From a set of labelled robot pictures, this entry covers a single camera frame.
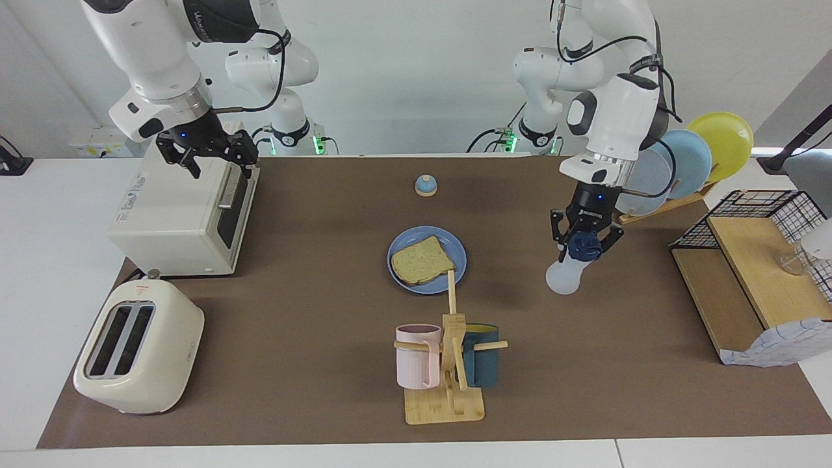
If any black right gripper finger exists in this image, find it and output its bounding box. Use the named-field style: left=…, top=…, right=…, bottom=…
left=155, top=133, right=202, bottom=180
left=224, top=129, right=260, bottom=179

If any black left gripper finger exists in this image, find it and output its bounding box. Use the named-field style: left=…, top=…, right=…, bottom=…
left=550, top=207, right=573, bottom=252
left=596, top=220, right=625, bottom=258

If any squeeze bottle with blue cap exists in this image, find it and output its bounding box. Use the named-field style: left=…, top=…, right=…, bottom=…
left=545, top=231, right=603, bottom=296

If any slice of toast bread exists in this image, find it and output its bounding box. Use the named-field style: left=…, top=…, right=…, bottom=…
left=391, top=235, right=457, bottom=287

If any pale grey plate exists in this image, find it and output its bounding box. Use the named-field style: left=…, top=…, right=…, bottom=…
left=614, top=148, right=674, bottom=218

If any light blue plate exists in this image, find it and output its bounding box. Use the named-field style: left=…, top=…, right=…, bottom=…
left=658, top=129, right=714, bottom=200

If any blue round plate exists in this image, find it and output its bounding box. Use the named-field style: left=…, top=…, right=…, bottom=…
left=387, top=226, right=467, bottom=295

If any yellow plate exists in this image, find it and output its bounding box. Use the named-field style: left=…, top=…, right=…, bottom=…
left=686, top=112, right=755, bottom=183

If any white toaster oven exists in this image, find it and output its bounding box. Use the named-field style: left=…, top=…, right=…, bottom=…
left=107, top=140, right=261, bottom=278

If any dark teal mug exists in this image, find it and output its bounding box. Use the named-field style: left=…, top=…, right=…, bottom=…
left=461, top=323, right=501, bottom=389

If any black clamp foot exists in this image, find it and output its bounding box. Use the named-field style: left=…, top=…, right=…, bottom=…
left=0, top=135, right=34, bottom=177

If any clear drinking glass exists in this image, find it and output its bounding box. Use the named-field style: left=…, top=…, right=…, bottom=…
left=776, top=249, right=814, bottom=278

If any brown table mat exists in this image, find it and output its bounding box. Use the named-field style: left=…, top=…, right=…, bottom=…
left=36, top=155, right=832, bottom=449

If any cream two-slot toaster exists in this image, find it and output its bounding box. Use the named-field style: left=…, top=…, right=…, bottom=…
left=73, top=278, right=205, bottom=415

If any marble patterned cloth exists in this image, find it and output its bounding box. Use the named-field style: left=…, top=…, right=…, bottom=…
left=720, top=317, right=832, bottom=369

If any pink mug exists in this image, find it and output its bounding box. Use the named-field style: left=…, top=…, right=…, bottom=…
left=395, top=324, right=443, bottom=390

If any wooden mug tree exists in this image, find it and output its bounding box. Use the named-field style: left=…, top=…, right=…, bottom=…
left=394, top=270, right=509, bottom=425

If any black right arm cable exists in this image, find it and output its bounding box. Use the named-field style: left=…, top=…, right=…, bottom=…
left=211, top=26, right=292, bottom=114

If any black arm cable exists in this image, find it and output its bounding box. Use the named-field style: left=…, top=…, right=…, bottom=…
left=211, top=26, right=292, bottom=114
left=549, top=0, right=684, bottom=199

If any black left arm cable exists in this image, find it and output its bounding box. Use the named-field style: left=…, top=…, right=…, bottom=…
left=549, top=0, right=684, bottom=199

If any wooden shelf with wire basket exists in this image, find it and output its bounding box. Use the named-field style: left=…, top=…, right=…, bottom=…
left=669, top=190, right=832, bottom=368

